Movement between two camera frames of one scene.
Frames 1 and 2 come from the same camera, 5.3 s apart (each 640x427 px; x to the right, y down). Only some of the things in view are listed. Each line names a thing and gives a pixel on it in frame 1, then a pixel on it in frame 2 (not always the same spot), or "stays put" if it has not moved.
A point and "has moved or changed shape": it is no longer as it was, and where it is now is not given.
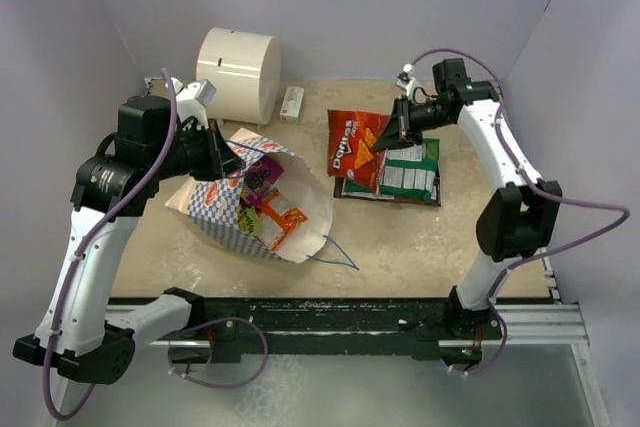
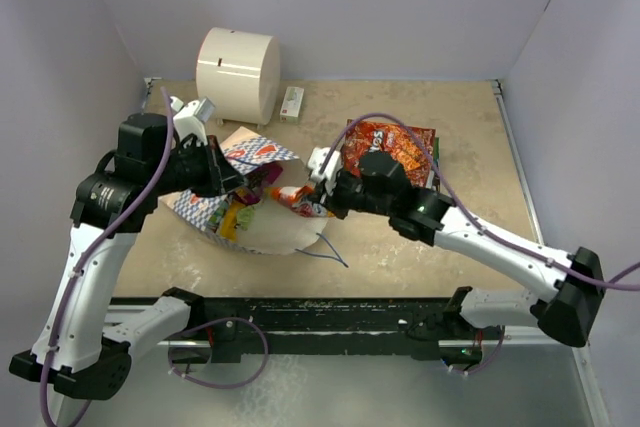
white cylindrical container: x=244 y=67 stays put
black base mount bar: x=336 y=328 stays put
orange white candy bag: x=275 y=226 -> x=296 y=198
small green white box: x=291 y=105 stays put
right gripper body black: x=415 y=119 -> x=350 y=193
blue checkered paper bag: x=268 y=199 has moved or changed shape
